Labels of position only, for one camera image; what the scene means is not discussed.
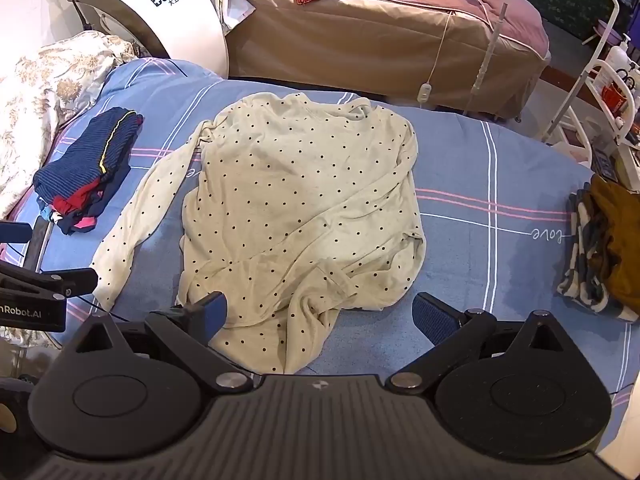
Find white pump bottle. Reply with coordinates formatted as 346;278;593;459
607;34;633;75

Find stack of folded dark clothes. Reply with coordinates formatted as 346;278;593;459
32;106;145;236

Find cream polka dot shirt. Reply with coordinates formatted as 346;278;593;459
90;91;427;377

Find massage bed with brown cover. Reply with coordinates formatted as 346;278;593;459
225;0;551;123

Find white curved metal stand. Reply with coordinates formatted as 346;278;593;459
542;0;621;141

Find white metal trolley rack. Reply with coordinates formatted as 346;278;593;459
540;35;640;171

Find mustard brown garment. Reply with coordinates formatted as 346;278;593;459
589;175;640;311

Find grey thin hose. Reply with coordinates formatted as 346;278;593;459
464;2;509;116

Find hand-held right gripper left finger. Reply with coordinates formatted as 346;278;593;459
75;290;254;394

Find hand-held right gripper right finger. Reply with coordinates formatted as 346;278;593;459
386;291;571;392

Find white cable with switch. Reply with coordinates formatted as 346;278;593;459
416;12;453;106

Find white medical machine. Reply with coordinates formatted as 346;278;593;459
42;0;256;78

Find blue plaid bed sheet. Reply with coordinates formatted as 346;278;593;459
0;57;636;453

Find red cup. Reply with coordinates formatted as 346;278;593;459
601;80;632;117

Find floral beige quilt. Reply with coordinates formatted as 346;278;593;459
0;30;138;218

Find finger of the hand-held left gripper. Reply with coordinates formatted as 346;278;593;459
0;221;34;262
0;266;99;302

